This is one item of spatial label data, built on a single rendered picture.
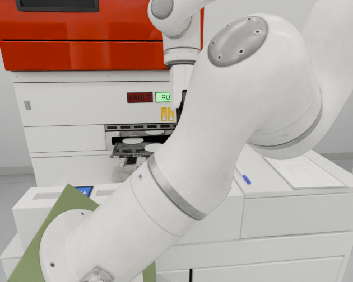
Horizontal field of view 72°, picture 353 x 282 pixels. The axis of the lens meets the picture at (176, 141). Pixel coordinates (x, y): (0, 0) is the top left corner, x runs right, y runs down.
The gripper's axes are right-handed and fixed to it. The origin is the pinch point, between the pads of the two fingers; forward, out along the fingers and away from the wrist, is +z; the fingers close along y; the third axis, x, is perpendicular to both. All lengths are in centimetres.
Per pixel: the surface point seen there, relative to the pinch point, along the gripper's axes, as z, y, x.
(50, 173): 26, -65, -58
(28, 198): 15.4, -2.5, -37.8
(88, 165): 19, -51, -36
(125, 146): 11, -52, -20
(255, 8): -100, -190, 98
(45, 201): 15.7, -0.9, -33.3
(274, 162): 12.1, -14.1, 30.7
